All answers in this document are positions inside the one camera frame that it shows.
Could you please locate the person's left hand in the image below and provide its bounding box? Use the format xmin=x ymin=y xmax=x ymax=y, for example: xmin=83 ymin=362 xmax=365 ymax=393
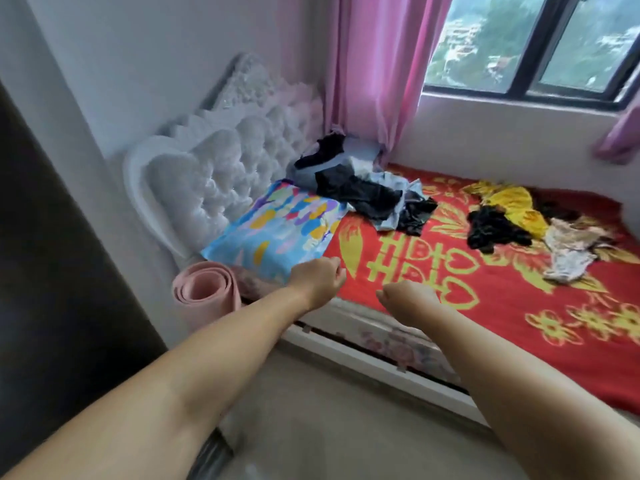
xmin=285 ymin=257 xmax=348 ymax=312

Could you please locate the person's right hand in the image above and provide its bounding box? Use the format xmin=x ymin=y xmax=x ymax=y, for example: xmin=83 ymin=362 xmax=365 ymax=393
xmin=377 ymin=279 xmax=443 ymax=332

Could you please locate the pile of mixed clothes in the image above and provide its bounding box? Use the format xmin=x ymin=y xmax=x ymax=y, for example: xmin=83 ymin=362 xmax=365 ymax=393
xmin=290 ymin=133 xmax=616 ymax=286

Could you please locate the grey wardrobe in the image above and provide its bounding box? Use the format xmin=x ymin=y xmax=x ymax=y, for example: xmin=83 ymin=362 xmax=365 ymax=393
xmin=0 ymin=0 xmax=226 ymax=480

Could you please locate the person's left forearm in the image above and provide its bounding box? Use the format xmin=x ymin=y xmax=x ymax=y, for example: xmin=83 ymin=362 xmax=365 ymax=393
xmin=0 ymin=285 xmax=311 ymax=480

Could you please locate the person's right forearm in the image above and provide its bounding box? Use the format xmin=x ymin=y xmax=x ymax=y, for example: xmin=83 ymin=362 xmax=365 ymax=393
xmin=410 ymin=305 xmax=640 ymax=480

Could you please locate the blue patterned pillow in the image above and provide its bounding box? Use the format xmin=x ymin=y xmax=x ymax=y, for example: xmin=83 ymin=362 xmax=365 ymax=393
xmin=202 ymin=179 xmax=351 ymax=286

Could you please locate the red and yellow blanket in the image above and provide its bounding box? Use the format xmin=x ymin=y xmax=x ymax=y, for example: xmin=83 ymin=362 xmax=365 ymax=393
xmin=230 ymin=159 xmax=640 ymax=426

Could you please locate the pink fabric item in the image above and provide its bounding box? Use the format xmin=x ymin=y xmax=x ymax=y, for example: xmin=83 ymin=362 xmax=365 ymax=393
xmin=172 ymin=261 xmax=243 ymax=331

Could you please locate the pale blue pillow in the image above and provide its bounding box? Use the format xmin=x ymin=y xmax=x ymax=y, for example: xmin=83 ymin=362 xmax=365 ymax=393
xmin=288 ymin=135 xmax=383 ymax=191

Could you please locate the white tufted headboard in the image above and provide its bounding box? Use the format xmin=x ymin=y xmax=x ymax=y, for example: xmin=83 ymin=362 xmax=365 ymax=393
xmin=122 ymin=53 xmax=326 ymax=261

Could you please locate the wide pink curtain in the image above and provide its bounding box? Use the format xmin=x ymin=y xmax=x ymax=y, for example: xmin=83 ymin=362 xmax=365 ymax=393
xmin=325 ymin=0 xmax=456 ymax=166

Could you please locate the dark framed window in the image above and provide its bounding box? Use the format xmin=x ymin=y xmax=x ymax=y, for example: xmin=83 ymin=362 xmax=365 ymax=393
xmin=423 ymin=0 xmax=640 ymax=111

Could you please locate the narrow pink curtain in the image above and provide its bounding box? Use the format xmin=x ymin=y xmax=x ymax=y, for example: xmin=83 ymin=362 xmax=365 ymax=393
xmin=593 ymin=89 xmax=640 ymax=166

